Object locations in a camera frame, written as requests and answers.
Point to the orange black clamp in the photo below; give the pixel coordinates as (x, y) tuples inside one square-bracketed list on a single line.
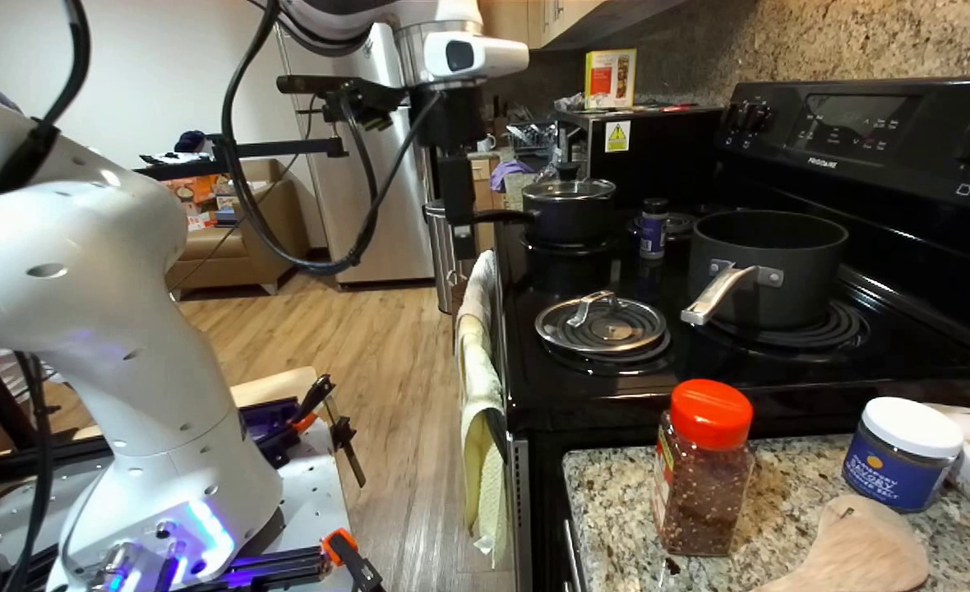
[(306, 413), (337, 555)]

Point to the cream dish towel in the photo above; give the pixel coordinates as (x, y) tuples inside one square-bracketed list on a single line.
[(481, 383)]

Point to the small dark spice bottle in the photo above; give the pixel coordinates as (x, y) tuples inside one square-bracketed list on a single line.
[(656, 230)]

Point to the small black saucepan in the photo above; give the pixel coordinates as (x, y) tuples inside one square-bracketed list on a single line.
[(569, 226)]

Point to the glass lid with steel rim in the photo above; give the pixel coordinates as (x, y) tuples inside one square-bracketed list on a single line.
[(616, 330)]

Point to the yellow red box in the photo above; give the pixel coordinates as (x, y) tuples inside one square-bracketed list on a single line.
[(609, 81)]

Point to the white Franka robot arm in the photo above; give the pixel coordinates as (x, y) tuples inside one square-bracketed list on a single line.
[(99, 330)]

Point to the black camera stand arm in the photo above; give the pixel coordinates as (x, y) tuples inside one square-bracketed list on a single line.
[(274, 150)]

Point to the black kitchen stove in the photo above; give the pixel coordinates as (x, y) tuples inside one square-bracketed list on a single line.
[(616, 383)]

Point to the stainless steel trash can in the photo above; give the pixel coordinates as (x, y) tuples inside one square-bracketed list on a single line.
[(445, 287)]

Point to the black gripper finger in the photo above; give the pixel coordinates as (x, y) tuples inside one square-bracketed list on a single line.
[(449, 192), (467, 192)]

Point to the stainless steel fridge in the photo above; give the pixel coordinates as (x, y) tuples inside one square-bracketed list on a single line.
[(396, 230)]

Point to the black appliance with yellow sticker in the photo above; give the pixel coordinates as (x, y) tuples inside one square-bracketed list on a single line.
[(668, 154)]

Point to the wooden spatula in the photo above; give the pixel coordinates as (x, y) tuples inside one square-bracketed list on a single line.
[(856, 546)]

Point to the black stereo camera bar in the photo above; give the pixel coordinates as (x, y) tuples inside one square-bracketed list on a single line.
[(314, 83)]

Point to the brown armchair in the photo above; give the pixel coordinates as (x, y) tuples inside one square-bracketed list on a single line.
[(241, 252)]

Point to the spice jar with red lid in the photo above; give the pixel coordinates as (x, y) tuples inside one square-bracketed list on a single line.
[(703, 481)]

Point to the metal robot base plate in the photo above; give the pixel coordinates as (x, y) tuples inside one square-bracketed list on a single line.
[(306, 493)]

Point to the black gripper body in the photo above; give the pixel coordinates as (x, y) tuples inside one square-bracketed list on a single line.
[(449, 117)]

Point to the glass saucepan lid black knob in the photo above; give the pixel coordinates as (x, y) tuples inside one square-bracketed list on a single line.
[(567, 188)]

